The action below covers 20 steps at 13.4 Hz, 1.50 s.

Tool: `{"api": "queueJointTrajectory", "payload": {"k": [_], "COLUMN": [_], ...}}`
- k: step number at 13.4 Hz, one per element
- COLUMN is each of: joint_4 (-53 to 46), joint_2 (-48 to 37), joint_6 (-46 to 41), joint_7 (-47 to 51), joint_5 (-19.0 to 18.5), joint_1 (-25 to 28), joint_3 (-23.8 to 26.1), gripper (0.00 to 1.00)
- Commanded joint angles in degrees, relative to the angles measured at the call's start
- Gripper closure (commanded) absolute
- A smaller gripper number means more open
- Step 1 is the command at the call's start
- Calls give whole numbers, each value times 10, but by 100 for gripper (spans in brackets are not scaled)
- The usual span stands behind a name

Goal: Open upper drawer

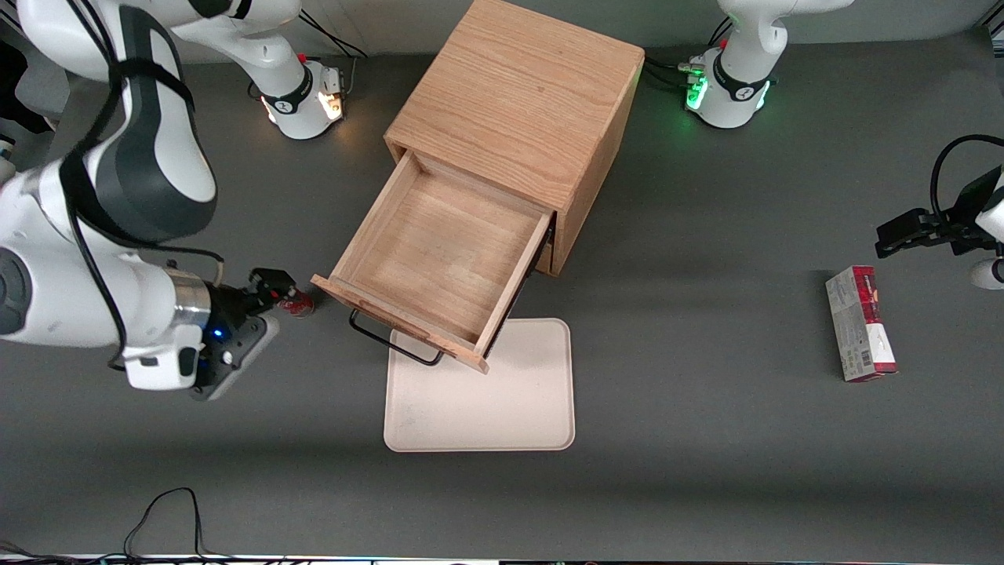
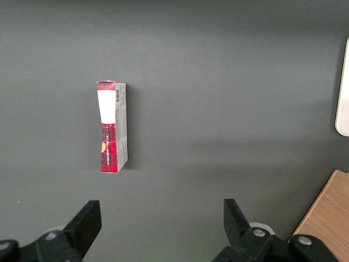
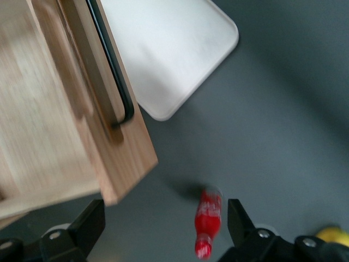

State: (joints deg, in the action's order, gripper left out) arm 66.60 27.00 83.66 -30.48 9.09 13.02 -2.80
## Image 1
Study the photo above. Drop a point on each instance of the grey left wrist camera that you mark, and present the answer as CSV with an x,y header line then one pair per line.
x,y
987,275

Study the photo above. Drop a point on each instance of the aluminium frame rail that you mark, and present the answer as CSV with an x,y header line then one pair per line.
x,y
994,16

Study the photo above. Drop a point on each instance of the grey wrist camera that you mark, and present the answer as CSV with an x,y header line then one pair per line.
x,y
239,357
987,275

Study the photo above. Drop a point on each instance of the oak wooden cabinet body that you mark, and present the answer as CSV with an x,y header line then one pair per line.
x,y
518,86

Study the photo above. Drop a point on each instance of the grey and red carton box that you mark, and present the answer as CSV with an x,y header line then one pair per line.
x,y
861,326

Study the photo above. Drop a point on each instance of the wooden drawer with notched edge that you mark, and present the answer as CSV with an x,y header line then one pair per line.
x,y
439,259

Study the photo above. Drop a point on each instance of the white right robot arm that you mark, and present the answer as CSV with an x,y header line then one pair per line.
x,y
63,290

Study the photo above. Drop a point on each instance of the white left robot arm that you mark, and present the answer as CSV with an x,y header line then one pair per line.
x,y
745,47

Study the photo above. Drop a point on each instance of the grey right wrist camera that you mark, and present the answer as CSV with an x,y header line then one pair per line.
x,y
239,357

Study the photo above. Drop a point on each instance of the red cola bottle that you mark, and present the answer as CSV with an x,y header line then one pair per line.
x,y
300,304

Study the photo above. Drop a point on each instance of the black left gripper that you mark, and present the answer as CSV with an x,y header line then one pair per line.
x,y
962,223

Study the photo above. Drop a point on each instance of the plain wooden drawer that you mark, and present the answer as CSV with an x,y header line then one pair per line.
x,y
550,263

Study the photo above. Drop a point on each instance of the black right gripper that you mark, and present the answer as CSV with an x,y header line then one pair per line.
x,y
230,311

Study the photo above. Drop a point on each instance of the beige plastic tray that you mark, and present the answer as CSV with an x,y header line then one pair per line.
x,y
486,408

